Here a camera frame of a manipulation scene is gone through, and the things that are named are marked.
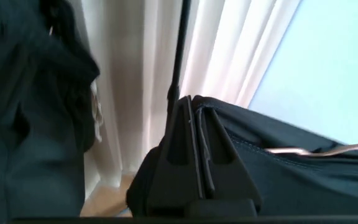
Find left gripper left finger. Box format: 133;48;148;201
146;95;204;217

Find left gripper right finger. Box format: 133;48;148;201
197;107;263;216

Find black garment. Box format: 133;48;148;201
126;95;358;218

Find pink clothes hanger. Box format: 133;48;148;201
264;142;358;157

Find black shorts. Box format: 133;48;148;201
0;0;104;218

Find black clothes rack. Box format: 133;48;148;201
165;0;193;121

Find beige curtain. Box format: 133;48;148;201
70;0;303;200

